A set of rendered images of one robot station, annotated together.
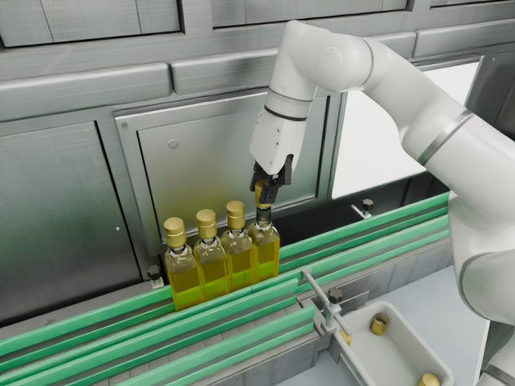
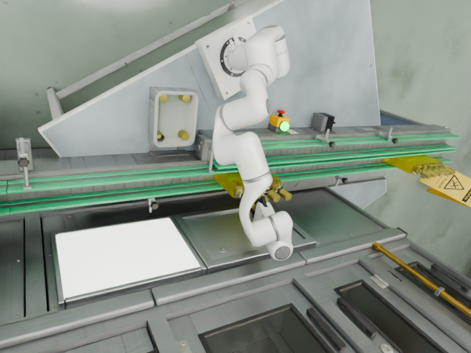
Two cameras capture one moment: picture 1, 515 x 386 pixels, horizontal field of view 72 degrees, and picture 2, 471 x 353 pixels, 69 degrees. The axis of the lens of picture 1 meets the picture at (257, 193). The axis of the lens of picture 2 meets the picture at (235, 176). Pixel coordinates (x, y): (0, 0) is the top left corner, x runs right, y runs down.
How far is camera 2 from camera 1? 106 cm
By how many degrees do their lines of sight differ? 53
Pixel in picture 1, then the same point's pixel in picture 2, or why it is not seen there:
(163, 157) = not seen: hidden behind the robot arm
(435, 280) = (86, 150)
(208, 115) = not seen: hidden behind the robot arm
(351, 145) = (174, 241)
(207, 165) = not seen: hidden behind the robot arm
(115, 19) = (331, 277)
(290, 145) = (269, 209)
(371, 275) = (158, 162)
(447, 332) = (113, 116)
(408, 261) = (126, 164)
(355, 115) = (183, 254)
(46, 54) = (347, 260)
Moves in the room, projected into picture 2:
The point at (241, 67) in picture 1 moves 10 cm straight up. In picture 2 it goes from (274, 264) to (291, 284)
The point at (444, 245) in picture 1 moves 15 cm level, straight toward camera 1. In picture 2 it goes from (91, 168) to (128, 147)
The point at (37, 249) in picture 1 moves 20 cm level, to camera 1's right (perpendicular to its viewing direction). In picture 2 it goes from (310, 210) to (284, 199)
